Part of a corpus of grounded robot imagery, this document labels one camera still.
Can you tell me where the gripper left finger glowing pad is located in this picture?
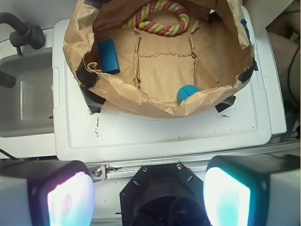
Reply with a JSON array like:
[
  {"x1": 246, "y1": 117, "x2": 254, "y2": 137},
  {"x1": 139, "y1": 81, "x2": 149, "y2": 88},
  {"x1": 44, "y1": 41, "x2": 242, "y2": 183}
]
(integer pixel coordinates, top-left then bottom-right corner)
[{"x1": 0, "y1": 161, "x2": 95, "y2": 226}]

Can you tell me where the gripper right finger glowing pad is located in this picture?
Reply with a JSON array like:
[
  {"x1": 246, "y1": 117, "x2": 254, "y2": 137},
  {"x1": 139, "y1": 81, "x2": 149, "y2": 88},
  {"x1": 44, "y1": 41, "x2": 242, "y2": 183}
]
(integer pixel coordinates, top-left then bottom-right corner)
[{"x1": 203, "y1": 154, "x2": 301, "y2": 226}]

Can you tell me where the blue ball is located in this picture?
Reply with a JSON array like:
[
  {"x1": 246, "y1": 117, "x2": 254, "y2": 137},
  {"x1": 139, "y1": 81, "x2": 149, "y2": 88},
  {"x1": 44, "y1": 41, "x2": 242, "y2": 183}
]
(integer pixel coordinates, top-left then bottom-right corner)
[{"x1": 177, "y1": 85, "x2": 200, "y2": 104}]

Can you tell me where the white toy sink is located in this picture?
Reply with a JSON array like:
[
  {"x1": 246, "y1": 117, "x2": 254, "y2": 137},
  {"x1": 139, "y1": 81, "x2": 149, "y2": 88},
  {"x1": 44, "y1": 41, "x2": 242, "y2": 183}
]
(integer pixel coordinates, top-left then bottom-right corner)
[{"x1": 0, "y1": 28, "x2": 59, "y2": 138}]

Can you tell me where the white plastic lid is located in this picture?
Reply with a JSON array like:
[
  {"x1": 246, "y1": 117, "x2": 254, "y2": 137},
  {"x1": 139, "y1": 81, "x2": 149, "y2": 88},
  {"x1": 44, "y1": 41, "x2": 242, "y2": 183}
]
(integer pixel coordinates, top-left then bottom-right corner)
[{"x1": 52, "y1": 19, "x2": 272, "y2": 163}]

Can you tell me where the brown paper bag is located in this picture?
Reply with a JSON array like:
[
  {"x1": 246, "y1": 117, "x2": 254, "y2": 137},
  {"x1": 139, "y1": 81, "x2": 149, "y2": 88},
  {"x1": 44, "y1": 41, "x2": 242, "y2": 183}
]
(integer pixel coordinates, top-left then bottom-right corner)
[{"x1": 63, "y1": 0, "x2": 256, "y2": 118}]

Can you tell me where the blue rectangular block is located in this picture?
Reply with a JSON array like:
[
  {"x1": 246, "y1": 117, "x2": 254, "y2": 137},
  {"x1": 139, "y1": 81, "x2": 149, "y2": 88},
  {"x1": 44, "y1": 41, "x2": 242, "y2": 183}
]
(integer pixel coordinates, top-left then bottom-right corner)
[{"x1": 97, "y1": 39, "x2": 120, "y2": 74}]

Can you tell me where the grey toy faucet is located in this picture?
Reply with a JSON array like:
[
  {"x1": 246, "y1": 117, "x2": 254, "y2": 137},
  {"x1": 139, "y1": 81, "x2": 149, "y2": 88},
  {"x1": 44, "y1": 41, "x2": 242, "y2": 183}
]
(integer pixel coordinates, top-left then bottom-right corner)
[{"x1": 0, "y1": 12, "x2": 46, "y2": 88}]

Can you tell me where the metal corner bracket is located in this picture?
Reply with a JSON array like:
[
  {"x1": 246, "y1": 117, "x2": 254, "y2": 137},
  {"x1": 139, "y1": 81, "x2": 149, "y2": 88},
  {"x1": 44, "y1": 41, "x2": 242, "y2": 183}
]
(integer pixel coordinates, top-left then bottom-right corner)
[{"x1": 89, "y1": 164, "x2": 122, "y2": 183}]

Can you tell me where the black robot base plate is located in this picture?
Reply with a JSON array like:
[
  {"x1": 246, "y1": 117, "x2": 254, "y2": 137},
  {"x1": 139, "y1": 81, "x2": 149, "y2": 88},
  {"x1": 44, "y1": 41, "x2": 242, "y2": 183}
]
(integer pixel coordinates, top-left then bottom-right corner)
[{"x1": 119, "y1": 168, "x2": 211, "y2": 226}]

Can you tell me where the aluminium rail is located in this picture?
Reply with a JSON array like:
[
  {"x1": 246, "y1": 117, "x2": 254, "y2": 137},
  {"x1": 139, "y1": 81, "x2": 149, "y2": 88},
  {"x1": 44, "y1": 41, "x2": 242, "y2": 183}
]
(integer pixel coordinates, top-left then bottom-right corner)
[{"x1": 87, "y1": 155, "x2": 236, "y2": 183}]

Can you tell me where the multicolour rope ring toy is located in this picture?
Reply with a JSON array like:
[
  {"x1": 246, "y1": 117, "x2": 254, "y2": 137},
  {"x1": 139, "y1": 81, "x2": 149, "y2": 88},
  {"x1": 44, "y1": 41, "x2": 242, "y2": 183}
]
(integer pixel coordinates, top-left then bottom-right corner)
[{"x1": 122, "y1": 0, "x2": 190, "y2": 36}]

